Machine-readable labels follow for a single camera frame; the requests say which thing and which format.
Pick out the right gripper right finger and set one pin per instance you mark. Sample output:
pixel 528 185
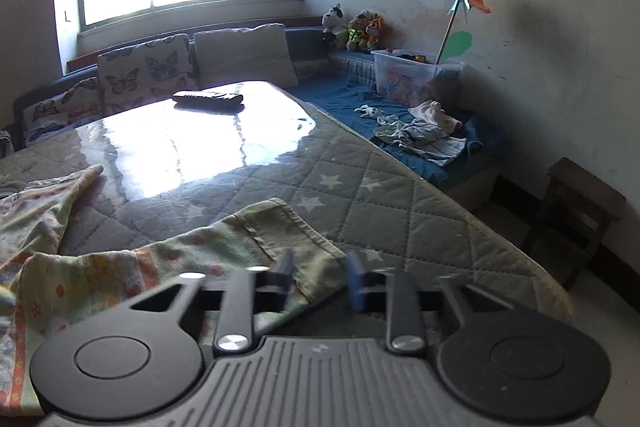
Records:
pixel 394 294

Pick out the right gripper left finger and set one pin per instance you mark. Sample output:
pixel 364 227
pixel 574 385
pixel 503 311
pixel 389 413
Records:
pixel 250 291

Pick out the floral children's shirt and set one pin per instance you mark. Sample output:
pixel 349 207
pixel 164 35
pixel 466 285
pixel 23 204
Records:
pixel 43 293

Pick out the pile of small clothes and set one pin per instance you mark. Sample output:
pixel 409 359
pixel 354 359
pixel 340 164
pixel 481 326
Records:
pixel 429 135

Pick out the black remote control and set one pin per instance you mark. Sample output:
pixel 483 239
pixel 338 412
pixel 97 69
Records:
pixel 217 102

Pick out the dark wooden stool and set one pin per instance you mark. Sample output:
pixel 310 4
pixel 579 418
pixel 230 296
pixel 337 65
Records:
pixel 577 210

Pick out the clear plastic storage box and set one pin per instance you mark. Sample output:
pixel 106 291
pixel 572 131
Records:
pixel 410 78

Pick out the blue sofa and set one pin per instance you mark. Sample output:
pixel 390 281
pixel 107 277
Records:
pixel 338 84

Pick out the plain cream pillow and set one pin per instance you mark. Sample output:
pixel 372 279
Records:
pixel 241 54

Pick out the butterfly pillow upright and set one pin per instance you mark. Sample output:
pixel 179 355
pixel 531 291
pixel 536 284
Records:
pixel 145 73

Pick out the orange plush toys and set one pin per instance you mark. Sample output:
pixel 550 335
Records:
pixel 364 32

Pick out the black white plush toy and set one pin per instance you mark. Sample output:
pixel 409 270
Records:
pixel 335 32

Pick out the butterfly pillow lying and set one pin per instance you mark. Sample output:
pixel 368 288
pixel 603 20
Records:
pixel 79 105

